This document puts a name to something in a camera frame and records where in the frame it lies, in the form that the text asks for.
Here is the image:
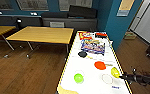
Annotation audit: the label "orange air hockey striker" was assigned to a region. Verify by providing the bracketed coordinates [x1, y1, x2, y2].
[110, 66, 121, 79]

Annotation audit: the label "green plate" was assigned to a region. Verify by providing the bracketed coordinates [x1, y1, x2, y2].
[73, 73, 85, 85]

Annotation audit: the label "red air hockey striker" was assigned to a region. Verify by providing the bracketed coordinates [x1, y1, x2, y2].
[93, 61, 114, 71]

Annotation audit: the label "yellow air hockey table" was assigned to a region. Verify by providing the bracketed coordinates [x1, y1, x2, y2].
[55, 31, 134, 94]

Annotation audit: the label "colourful snack packets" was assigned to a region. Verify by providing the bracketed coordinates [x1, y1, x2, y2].
[80, 39, 107, 56]

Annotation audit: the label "woven brown basket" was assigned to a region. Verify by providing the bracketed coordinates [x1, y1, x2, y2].
[123, 30, 138, 41]

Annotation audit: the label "black and red box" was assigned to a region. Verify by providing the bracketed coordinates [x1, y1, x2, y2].
[94, 31, 109, 39]

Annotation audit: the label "orange red snack bag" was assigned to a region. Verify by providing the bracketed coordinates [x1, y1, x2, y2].
[77, 31, 95, 42]

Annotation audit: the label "dark sofa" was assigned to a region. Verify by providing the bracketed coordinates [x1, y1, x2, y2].
[41, 5, 99, 33]

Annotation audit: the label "white rectangular sign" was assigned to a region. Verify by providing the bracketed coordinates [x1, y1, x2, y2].
[50, 21, 66, 29]

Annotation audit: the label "interior glass window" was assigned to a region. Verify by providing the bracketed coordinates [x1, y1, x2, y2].
[15, 0, 50, 13]
[0, 0, 16, 11]
[58, 0, 94, 13]

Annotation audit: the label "dark low bench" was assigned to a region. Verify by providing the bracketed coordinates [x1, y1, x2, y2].
[0, 14, 44, 30]

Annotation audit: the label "yellow wall poster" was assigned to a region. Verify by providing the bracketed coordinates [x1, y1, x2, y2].
[116, 0, 136, 18]

